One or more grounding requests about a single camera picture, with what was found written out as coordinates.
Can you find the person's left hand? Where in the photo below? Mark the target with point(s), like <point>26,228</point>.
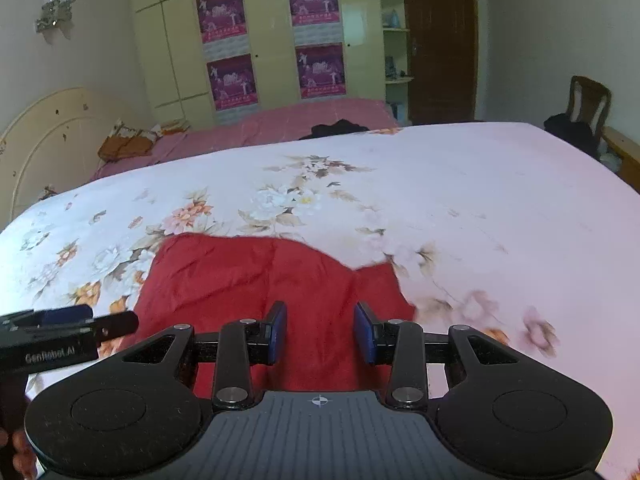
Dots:
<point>22,452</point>

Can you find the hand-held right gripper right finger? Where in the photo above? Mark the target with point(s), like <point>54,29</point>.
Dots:
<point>364,334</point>

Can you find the cream corner shelf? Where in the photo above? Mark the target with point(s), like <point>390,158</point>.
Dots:
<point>395,45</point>

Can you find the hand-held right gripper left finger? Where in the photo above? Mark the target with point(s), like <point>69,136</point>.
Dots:
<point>278,332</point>

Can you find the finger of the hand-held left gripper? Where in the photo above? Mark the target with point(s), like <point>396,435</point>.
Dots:
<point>60,316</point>
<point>117,325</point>

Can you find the red jacket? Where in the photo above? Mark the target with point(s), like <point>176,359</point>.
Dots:
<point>260,300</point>

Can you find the black clothes on chair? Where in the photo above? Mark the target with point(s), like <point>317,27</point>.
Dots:
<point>572,132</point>

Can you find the glass wall lamp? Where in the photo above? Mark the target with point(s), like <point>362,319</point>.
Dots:
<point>55,10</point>

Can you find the floral pillow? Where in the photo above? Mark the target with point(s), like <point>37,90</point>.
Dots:
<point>150,130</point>

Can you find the pink bedsheet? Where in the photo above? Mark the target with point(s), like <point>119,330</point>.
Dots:
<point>260,127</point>

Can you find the white paper sheet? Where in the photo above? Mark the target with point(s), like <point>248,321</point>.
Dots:
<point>355,25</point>

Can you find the pink wall poster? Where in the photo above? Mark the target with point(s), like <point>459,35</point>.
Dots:
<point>222,12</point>
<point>322,70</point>
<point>314,0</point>
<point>232,80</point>

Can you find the wooden chair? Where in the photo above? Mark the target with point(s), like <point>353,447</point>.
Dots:
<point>592,97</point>

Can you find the cream wooden headboard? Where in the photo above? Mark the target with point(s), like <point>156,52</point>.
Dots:
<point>55,145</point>

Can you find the wooden bed frame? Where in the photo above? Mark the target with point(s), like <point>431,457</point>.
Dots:
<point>625,157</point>

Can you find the bed with pink sheet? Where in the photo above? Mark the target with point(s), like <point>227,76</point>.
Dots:
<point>450,220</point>

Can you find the black cloth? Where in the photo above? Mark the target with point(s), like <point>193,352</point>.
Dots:
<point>337,129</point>

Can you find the cream wardrobe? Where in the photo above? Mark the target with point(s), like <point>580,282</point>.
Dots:
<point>270,50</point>

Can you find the brown wooden door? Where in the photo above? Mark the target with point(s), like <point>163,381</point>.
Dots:
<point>440,45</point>

